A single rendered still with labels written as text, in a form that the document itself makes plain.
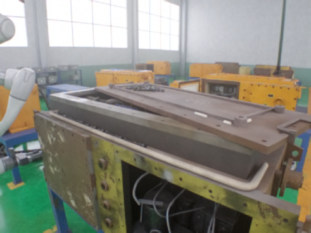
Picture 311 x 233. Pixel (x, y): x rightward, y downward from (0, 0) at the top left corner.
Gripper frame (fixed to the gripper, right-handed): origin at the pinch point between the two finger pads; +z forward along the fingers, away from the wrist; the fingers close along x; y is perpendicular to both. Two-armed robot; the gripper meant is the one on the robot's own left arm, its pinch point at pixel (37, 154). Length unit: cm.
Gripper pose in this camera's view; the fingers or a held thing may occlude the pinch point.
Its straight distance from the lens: 159.7
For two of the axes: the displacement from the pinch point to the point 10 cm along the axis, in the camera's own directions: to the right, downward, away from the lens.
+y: 0.7, 9.7, 2.2
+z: 6.4, -2.1, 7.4
